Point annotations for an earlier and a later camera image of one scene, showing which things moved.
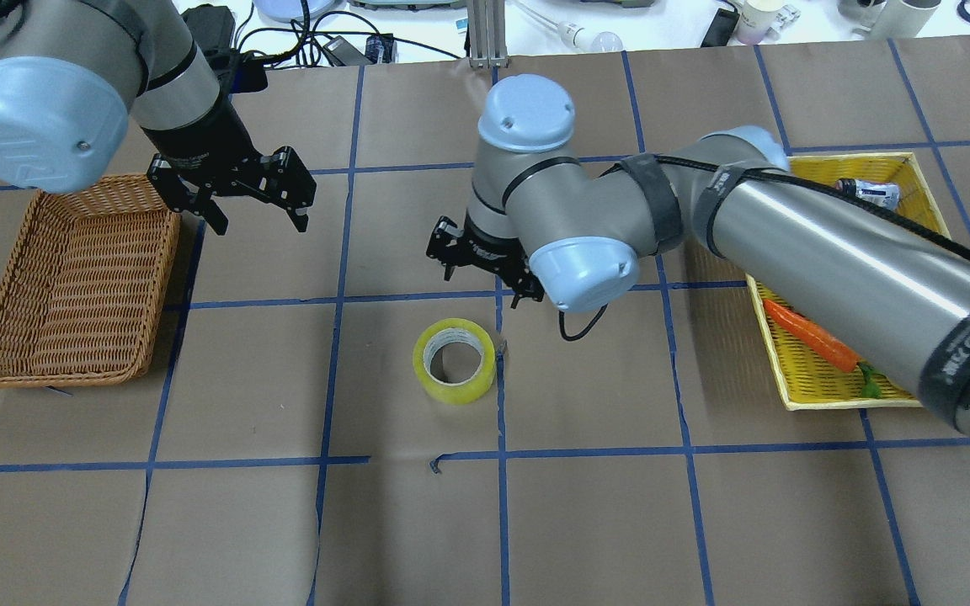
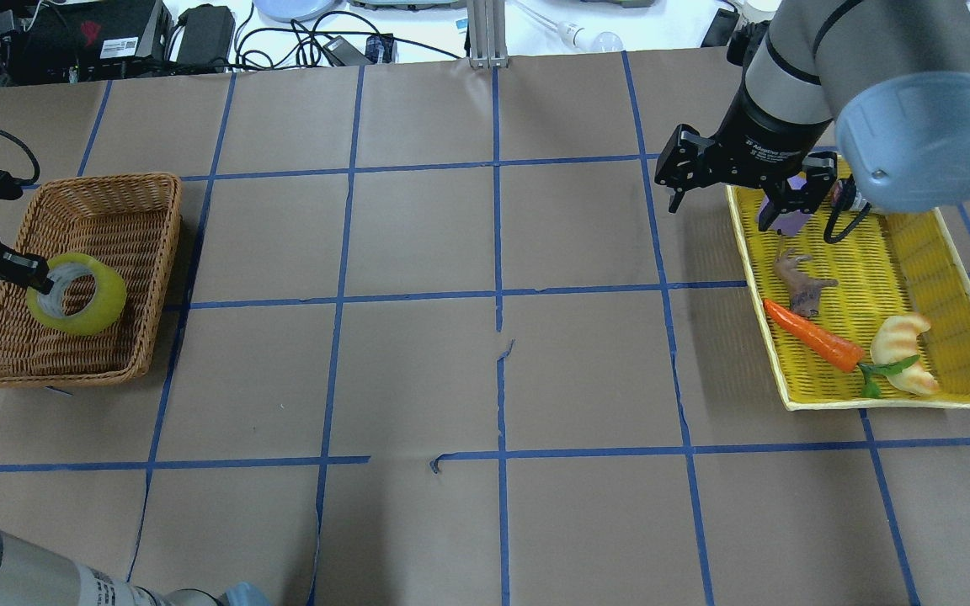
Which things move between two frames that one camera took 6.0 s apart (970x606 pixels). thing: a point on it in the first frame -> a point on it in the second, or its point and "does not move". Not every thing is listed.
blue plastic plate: (290, 10) does not move
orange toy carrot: (825, 345) does not move
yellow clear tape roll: (449, 331) -> (103, 313)
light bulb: (572, 34) does not move
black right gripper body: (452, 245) -> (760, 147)
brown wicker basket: (82, 295) does not move
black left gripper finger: (211, 212) -> (24, 268)
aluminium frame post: (487, 34) does not move
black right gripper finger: (519, 295) -> (768, 213)
